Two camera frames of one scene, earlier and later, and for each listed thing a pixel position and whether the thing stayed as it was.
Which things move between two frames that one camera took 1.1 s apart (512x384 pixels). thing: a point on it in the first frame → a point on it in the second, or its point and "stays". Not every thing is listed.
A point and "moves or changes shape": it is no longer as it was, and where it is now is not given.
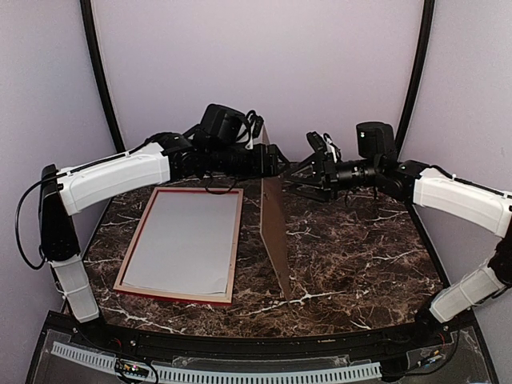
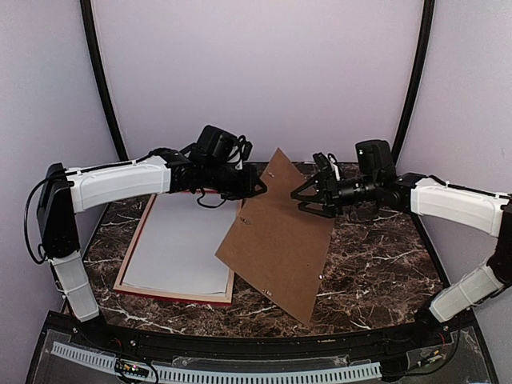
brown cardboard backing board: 271,225 moves or changes shape
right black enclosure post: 420,76 stays
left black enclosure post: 100,72 stays
